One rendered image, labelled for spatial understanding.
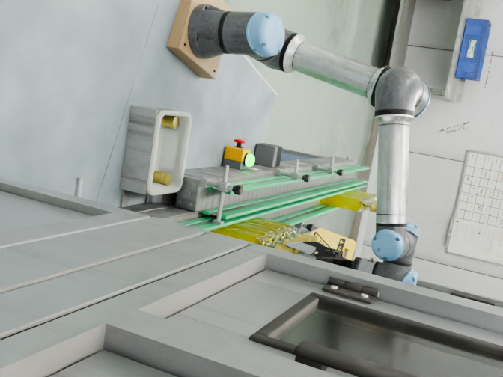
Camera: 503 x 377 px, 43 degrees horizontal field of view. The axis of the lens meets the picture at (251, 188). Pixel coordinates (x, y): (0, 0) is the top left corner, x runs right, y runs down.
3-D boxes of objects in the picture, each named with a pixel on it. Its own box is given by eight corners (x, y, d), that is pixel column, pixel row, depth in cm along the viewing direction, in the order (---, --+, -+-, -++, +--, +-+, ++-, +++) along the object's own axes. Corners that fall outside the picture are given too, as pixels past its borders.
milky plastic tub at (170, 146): (120, 189, 169) (148, 197, 165) (132, 105, 165) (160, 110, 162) (155, 185, 185) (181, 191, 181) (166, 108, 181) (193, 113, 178)
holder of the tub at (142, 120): (117, 209, 170) (141, 215, 167) (130, 105, 166) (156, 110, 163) (151, 203, 185) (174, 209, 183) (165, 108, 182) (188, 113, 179)
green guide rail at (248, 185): (205, 188, 185) (230, 194, 182) (206, 185, 185) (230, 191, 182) (355, 166, 345) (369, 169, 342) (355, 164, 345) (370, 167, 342)
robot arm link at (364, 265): (367, 289, 169) (374, 259, 168) (350, 285, 171) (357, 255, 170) (373, 286, 176) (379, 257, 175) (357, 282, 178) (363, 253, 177)
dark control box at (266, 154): (252, 162, 248) (272, 167, 245) (255, 142, 247) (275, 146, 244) (260, 162, 256) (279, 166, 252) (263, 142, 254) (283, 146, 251)
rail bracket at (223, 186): (193, 218, 182) (233, 229, 177) (202, 161, 180) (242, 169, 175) (198, 218, 185) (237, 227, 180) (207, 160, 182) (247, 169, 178)
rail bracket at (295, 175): (272, 175, 235) (307, 182, 230) (275, 155, 234) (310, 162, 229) (276, 174, 239) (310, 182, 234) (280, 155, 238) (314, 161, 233)
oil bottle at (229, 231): (195, 241, 187) (262, 259, 179) (198, 222, 186) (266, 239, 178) (204, 238, 192) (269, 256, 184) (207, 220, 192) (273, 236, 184)
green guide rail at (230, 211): (201, 213, 186) (226, 219, 183) (201, 210, 186) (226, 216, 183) (352, 179, 346) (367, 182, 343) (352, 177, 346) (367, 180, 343)
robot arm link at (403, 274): (420, 267, 171) (413, 298, 172) (380, 256, 176) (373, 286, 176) (416, 269, 164) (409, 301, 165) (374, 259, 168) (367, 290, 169)
